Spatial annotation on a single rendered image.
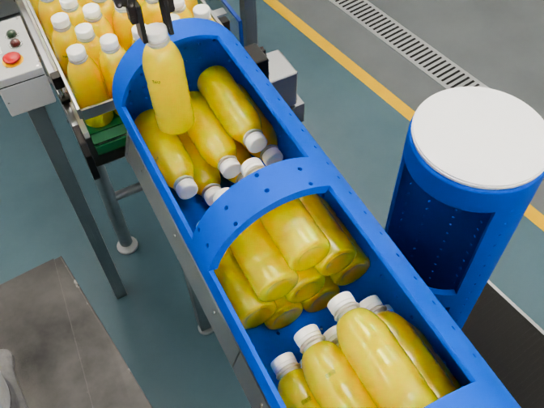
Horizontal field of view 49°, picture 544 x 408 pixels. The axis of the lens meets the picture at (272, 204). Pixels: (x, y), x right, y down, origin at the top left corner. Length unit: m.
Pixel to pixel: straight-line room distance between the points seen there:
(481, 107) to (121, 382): 0.88
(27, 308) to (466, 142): 0.87
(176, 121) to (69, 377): 0.47
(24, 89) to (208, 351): 1.11
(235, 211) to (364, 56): 2.23
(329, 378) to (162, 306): 1.43
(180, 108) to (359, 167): 1.52
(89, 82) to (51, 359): 0.63
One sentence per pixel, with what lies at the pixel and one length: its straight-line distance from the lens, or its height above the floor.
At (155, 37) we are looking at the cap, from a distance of 1.03.
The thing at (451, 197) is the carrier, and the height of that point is 0.99.
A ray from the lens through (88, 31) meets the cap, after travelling 1.42.
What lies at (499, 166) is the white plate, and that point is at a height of 1.04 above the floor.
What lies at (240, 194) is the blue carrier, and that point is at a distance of 0.89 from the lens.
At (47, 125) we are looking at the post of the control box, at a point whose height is 0.87.
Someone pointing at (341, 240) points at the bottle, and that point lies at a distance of 0.94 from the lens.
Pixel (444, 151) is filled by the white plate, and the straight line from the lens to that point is 1.23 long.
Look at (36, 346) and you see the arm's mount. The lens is 1.06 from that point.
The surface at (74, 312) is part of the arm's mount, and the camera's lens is 1.08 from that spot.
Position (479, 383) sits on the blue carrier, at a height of 1.21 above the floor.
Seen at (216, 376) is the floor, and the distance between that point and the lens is 2.07.
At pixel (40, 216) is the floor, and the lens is 2.55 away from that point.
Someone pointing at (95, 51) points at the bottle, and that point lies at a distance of 1.44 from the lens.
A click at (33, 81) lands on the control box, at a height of 1.07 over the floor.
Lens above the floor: 1.92
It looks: 53 degrees down
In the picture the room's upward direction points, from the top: 2 degrees counter-clockwise
